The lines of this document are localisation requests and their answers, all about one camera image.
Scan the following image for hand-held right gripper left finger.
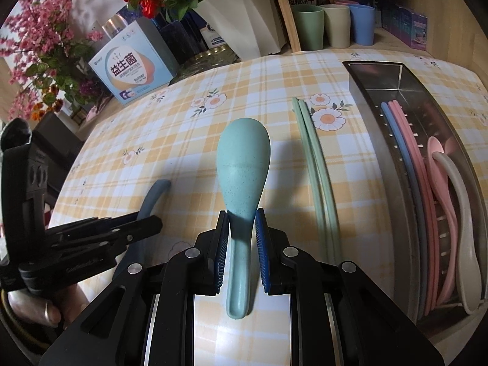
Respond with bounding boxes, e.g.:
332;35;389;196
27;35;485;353
38;211;230;366

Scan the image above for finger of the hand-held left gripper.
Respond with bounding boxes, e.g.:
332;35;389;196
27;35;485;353
51;238;131;264
46;214;163;245

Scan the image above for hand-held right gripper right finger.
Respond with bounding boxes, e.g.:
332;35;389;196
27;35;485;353
255;208;445;366

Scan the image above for blue spoon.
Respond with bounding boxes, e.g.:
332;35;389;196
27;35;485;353
112;178;171;281

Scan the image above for green spoon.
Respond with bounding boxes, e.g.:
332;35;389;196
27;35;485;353
217;117;272;319

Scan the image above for blue chopstick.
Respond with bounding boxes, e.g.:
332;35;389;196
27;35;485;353
380;103;429;315

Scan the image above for pink spoon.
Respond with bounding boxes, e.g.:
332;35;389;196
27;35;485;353
426;136;460;306

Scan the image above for stainless steel utensil tray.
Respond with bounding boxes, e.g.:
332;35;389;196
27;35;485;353
342;60;488;336

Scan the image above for person's left hand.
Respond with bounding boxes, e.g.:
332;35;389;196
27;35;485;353
7;284;94;329

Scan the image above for dark furniture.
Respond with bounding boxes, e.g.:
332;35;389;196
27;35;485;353
30;112;85;203

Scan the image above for yellow plaid floral tablecloth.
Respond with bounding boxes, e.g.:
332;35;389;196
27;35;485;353
42;48;488;366

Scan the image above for green chopstick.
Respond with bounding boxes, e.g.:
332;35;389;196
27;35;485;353
298;98;342;266
291;97;332;264

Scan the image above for purple artificial flowers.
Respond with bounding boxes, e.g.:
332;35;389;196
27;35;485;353
77;79;104;104

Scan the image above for light blue printed box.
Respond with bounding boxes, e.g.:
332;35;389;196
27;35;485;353
88;19;180;105

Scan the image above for pink artificial flower bouquet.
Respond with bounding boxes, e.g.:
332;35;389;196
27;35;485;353
7;0;104;123

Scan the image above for pink chopstick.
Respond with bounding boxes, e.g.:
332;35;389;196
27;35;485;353
394;100;446;307
388;100;437;310

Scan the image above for gold embossed tin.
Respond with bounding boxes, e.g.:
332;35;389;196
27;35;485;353
170;49;241;84

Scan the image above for dark blue vase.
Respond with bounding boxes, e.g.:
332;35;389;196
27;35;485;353
158;19;207;66

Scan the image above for beige spoon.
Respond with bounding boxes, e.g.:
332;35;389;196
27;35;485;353
432;152;485;315

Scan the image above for green cup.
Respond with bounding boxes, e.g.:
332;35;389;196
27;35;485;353
293;8;325;51

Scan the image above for white faceted plant pot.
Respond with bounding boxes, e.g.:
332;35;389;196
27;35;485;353
192;0;288;62

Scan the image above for beige cup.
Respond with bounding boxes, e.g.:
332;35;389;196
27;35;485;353
319;5;351;49

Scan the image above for blue cup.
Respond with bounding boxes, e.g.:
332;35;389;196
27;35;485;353
349;5;376;45

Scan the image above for purple box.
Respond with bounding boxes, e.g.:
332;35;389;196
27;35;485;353
383;2;412;39
406;8;430;50

